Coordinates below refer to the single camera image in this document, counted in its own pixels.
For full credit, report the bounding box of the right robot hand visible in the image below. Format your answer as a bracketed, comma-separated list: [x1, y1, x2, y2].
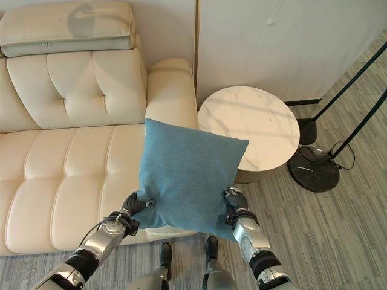
[222, 187, 250, 217]

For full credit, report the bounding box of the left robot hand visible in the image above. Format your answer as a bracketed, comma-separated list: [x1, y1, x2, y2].
[120, 190, 157, 219]

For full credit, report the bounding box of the blue square cushion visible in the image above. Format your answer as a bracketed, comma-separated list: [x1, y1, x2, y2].
[130, 118, 250, 242]

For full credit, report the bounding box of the cream leather sofa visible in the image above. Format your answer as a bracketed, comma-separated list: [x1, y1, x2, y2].
[0, 47, 200, 257]

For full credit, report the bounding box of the cream sofa headrest cushion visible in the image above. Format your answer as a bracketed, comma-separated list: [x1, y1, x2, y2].
[0, 1, 135, 57]

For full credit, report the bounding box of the robot right leg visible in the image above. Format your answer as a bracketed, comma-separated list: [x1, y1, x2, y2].
[201, 235, 238, 290]

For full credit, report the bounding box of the round white marble side table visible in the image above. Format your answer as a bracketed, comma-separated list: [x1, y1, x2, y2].
[197, 86, 301, 184]

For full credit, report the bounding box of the black floor lamp with round base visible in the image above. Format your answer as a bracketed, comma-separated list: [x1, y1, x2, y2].
[287, 89, 387, 192]

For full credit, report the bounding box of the black floor lamp with cone base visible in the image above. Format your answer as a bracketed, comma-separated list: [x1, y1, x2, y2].
[296, 39, 387, 145]

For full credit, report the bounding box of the black lamp power cable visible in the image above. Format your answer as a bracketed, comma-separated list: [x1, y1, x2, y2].
[299, 140, 356, 170]

